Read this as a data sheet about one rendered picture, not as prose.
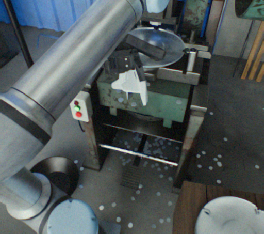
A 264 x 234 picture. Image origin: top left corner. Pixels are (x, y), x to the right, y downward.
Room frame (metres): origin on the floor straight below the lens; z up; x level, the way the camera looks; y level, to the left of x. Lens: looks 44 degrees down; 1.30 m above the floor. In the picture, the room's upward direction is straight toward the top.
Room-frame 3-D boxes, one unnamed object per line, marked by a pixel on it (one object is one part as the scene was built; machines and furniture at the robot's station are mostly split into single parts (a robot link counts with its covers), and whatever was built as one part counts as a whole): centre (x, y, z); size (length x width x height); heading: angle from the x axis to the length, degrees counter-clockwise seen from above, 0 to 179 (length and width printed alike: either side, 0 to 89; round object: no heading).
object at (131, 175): (0.83, -0.06, 0.14); 0.59 x 0.10 x 0.05; 164
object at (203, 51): (0.92, -0.26, 0.76); 0.17 x 0.06 x 0.10; 74
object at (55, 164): (0.64, 0.44, 0.04); 0.30 x 0.30 x 0.07
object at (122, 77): (0.52, 0.03, 0.86); 0.06 x 0.03 x 0.09; 108
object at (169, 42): (0.84, -0.07, 0.78); 0.29 x 0.29 x 0.01
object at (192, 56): (0.79, -0.23, 0.75); 0.03 x 0.03 x 0.10; 74
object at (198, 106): (1.02, -0.40, 0.45); 0.92 x 0.12 x 0.90; 164
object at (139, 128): (0.97, -0.10, 0.31); 0.43 x 0.42 x 0.01; 74
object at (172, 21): (0.97, -0.10, 0.86); 0.20 x 0.16 x 0.05; 74
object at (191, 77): (0.96, -0.10, 0.68); 0.45 x 0.30 x 0.06; 74
